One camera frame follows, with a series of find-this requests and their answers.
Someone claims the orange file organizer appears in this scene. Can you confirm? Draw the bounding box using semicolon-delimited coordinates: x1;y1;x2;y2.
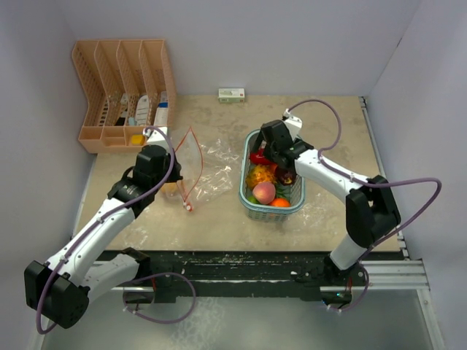
72;39;177;154

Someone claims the pink peach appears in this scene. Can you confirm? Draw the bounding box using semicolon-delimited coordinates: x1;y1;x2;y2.
252;182;276;205

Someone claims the clear orange-zip bag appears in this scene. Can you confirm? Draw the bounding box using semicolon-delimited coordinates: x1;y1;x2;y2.
163;126;204;211

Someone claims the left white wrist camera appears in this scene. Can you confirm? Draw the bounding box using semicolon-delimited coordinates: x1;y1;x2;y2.
142;126;169;149

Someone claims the yellow sponge block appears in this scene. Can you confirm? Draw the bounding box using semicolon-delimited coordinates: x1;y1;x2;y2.
130;134;145;146

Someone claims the blue plastic basket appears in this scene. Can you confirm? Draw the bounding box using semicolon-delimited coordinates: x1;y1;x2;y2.
239;130;306;222

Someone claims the yellow peach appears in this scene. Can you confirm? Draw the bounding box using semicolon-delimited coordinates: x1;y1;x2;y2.
161;183;179;196

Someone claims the green lime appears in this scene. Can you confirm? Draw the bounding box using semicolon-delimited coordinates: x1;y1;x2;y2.
247;195;259;204

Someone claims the white blue bottle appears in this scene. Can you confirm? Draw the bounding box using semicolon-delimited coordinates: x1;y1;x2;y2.
153;91;169;127

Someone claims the dark purple fruit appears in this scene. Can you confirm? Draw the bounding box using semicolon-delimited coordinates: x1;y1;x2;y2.
274;167;297;186

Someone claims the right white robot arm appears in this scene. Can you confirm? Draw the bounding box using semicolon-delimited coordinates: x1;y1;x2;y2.
253;117;401;285

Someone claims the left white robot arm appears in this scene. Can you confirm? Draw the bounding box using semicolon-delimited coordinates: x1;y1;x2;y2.
24;145;182;335

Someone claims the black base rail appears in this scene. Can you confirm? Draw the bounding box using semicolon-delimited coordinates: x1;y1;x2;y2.
94;249;369;303

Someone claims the white pack in organizer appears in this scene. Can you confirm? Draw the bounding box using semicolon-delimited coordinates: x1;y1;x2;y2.
134;95;150;125

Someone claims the small green white box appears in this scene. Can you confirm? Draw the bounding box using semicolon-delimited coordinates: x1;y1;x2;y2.
218;87;245;104

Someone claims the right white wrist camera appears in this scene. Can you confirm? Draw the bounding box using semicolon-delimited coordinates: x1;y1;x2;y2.
282;109;303;141

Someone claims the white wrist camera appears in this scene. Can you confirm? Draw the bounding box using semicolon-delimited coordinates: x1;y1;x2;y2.
282;109;303;141
142;126;169;149

